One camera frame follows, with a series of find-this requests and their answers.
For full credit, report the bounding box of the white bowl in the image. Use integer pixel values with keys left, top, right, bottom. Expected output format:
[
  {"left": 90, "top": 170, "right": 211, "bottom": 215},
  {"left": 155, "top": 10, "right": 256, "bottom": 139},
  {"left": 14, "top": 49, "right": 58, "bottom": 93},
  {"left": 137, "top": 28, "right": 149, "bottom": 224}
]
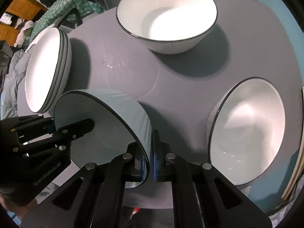
[
  {"left": 206, "top": 77, "right": 286, "bottom": 186},
  {"left": 116, "top": 0, "right": 218, "bottom": 55},
  {"left": 54, "top": 89, "right": 152, "bottom": 189}
]

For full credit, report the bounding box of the white plate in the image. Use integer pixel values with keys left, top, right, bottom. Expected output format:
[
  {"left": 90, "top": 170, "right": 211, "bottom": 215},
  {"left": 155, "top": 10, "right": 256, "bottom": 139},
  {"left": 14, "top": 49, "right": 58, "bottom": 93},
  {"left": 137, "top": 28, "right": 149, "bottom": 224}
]
[
  {"left": 25, "top": 28, "right": 61, "bottom": 113},
  {"left": 45, "top": 29, "right": 70, "bottom": 111},
  {"left": 50, "top": 31, "right": 73, "bottom": 107}
]

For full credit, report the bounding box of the white plate front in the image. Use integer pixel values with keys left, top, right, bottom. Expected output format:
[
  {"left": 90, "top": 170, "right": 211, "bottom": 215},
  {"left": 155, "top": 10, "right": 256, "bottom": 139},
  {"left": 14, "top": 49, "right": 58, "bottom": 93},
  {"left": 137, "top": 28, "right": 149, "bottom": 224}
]
[{"left": 45, "top": 29, "right": 70, "bottom": 111}]

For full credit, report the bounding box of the left hand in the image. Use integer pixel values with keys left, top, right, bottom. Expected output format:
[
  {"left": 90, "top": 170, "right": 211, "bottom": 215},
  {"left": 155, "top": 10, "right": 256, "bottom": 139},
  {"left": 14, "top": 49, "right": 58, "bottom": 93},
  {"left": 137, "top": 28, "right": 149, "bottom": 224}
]
[{"left": 0, "top": 194, "right": 38, "bottom": 220}]

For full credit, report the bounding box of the grey quilted duvet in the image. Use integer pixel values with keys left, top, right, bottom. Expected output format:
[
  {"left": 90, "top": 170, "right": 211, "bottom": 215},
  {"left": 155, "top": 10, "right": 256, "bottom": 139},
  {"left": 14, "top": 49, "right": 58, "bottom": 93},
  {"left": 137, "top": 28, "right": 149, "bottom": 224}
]
[{"left": 1, "top": 47, "right": 33, "bottom": 120}]

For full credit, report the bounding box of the white plate back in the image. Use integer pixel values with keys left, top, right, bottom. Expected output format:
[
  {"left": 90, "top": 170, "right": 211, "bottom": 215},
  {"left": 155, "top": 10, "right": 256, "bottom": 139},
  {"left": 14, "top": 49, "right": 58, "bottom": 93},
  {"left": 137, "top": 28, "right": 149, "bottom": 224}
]
[{"left": 50, "top": 31, "right": 73, "bottom": 107}]

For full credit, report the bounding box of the green checkered tablecloth table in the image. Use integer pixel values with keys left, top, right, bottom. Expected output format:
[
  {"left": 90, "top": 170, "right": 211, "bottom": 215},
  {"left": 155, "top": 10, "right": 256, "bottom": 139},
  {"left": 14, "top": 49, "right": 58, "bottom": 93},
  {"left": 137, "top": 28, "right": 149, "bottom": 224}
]
[{"left": 30, "top": 0, "right": 105, "bottom": 43}]

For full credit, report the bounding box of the white bowl back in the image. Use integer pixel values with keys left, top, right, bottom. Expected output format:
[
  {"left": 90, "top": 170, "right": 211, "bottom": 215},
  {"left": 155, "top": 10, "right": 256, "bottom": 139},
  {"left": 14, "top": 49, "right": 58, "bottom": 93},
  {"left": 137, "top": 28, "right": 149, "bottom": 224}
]
[{"left": 116, "top": 0, "right": 218, "bottom": 55}]

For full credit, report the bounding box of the orange wooden wardrobe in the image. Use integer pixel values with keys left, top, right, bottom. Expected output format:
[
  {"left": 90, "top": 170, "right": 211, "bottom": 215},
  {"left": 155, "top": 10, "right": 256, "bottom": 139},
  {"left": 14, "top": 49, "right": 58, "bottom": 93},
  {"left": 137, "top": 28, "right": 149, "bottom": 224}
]
[{"left": 1, "top": 0, "right": 47, "bottom": 46}]

